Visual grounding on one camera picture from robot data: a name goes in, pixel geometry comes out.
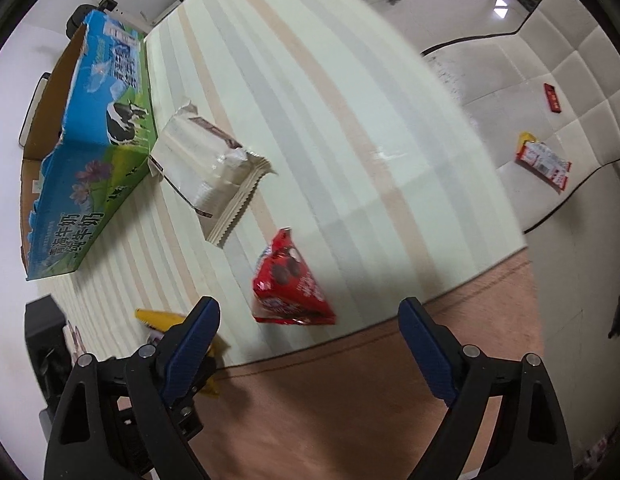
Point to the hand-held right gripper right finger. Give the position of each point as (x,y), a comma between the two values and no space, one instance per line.
(430,355)

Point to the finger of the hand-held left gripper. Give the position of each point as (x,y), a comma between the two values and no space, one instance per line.
(200,375)

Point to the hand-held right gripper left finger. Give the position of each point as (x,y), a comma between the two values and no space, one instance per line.
(190,345)

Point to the yellow snack packet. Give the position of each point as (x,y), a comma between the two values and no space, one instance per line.
(160,319)

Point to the red cookie snack packet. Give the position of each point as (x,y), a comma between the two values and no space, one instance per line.
(290,285)

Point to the blue printed cardboard box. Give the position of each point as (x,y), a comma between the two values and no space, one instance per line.
(90,110)

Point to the beige snack packet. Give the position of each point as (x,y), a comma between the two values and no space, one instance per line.
(200,165)

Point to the white red snack packet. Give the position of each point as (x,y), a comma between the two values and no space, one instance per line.
(542,162)

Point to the striped blanket with pink border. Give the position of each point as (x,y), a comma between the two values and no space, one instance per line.
(340,135)

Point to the small yellow packet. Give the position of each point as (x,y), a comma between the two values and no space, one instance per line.
(527,136)

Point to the small red flat box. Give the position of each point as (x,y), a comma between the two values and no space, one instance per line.
(553,97)

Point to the white padded mat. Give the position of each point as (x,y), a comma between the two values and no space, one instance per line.
(565,60)

